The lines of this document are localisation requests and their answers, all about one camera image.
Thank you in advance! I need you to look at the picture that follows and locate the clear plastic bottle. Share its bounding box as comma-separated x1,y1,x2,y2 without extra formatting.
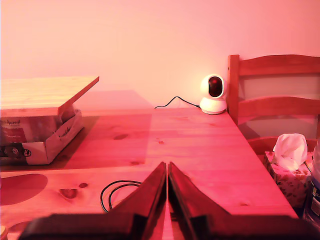
302,141,320,221

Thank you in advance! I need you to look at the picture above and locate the cardboard tray of cans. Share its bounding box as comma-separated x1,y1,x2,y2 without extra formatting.
0,108,85,166

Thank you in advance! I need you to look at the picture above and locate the wooden shelf board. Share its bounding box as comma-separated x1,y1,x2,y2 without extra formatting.
0,76,100,118

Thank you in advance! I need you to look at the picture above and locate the black security camera cable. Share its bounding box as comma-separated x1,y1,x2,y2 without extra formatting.
154,95,202,110

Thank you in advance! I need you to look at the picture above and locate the floral tissue box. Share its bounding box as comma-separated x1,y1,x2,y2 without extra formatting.
263,150,315,209

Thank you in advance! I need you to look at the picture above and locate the white tissue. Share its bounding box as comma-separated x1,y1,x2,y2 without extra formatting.
272,133,309,172

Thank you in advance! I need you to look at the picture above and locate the white security camera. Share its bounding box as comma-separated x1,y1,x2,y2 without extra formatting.
199,73,228,115

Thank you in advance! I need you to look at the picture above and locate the coiled black cable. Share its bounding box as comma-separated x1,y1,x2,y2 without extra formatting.
99,180,143,214

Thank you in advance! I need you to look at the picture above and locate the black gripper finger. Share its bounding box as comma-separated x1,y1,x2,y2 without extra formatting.
168,161,231,240
107,161,168,240

